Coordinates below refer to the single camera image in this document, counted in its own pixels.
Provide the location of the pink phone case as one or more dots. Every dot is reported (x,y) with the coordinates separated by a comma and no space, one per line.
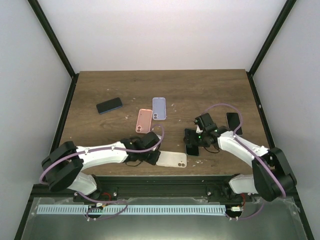
(144,120)

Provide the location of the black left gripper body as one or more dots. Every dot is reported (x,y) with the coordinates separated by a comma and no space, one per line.
(151,160)

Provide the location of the teal black phone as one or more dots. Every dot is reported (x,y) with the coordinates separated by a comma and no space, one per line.
(192,150)

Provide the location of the grey metal front plate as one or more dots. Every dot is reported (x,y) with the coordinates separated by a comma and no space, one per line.
(260,220)

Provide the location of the white black phone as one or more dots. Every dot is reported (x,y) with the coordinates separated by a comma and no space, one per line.
(233,120)

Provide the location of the lavender phone case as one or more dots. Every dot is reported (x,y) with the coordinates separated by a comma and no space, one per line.
(159,109)

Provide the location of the black right frame post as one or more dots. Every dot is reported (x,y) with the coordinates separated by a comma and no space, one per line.
(280,20)

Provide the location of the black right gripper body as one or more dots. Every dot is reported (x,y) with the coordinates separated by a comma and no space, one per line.
(201,141)

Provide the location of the white phone case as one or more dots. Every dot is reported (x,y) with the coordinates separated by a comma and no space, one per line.
(172,159)

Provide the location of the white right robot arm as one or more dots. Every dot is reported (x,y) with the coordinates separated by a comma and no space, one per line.
(272,176)

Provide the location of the light blue slotted cable duct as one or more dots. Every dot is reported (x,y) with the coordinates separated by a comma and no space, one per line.
(202,210)

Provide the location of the black frame post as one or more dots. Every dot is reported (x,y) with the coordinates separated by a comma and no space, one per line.
(280,20)
(44,22)

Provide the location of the blue black phone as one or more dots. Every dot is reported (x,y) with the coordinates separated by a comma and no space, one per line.
(109,105)

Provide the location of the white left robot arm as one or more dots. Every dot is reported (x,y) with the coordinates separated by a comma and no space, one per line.
(64,167)

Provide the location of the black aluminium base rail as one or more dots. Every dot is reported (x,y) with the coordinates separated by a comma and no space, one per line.
(211,188)

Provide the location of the black left frame post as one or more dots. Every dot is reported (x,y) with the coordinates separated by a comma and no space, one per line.
(44,22)

